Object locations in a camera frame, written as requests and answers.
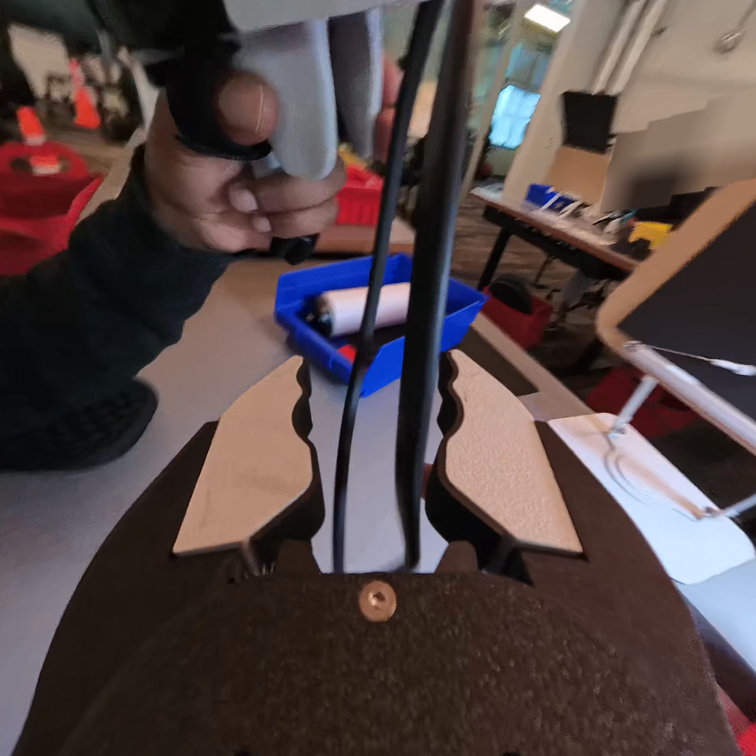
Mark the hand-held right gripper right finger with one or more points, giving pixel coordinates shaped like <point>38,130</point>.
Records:
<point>502,466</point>

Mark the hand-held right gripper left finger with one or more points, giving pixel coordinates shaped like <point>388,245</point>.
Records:
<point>248,466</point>

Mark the blue plastic bin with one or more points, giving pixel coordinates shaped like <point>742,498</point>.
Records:
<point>307,289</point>

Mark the person's left forearm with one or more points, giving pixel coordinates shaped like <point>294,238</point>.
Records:
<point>88,307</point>

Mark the person's left hand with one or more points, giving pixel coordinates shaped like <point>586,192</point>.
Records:
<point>195,195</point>

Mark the red plastic basket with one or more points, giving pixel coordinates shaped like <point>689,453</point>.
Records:
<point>357,201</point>

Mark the small red item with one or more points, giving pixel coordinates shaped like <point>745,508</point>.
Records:
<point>347,353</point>

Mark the red floor crate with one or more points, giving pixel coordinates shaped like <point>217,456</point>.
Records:
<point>655,407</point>

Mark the white paper roll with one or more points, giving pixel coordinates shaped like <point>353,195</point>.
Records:
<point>354,307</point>

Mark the orange traffic cone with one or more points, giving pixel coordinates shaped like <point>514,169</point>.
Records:
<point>30,125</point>
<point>85,103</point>

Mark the background work table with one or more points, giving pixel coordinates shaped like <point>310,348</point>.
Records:
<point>567,236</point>

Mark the ceiling light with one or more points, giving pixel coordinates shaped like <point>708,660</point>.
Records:
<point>546,16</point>

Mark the tan-edged black board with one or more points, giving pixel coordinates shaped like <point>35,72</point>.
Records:
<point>697,295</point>

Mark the small blue parts bin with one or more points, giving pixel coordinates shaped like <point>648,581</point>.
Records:
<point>546,198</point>

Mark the yellow box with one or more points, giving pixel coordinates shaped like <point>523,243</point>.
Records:
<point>649,235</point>

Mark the red plastic chair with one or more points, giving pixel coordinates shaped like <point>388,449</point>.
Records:
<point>35,201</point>

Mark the black monitor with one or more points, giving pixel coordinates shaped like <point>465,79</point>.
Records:
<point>589,121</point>

